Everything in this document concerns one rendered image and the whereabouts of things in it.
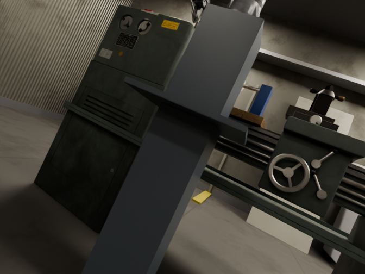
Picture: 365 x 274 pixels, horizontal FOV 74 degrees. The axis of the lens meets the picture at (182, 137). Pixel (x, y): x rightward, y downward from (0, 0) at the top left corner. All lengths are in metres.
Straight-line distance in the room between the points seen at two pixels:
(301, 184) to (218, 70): 0.55
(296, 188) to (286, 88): 3.55
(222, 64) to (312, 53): 4.03
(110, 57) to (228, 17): 0.92
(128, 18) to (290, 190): 1.33
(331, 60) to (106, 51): 3.88
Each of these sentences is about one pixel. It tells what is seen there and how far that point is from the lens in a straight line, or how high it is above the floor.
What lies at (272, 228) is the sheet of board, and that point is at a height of 0.08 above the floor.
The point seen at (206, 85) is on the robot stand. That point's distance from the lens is 0.80.
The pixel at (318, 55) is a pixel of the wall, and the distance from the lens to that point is 4.81.
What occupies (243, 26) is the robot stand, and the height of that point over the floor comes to 1.06.
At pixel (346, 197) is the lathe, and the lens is 1.23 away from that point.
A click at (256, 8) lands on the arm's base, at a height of 1.17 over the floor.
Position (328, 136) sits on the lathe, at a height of 0.89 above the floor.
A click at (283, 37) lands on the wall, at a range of 4.86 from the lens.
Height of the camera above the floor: 0.64
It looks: 1 degrees up
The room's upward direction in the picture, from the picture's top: 25 degrees clockwise
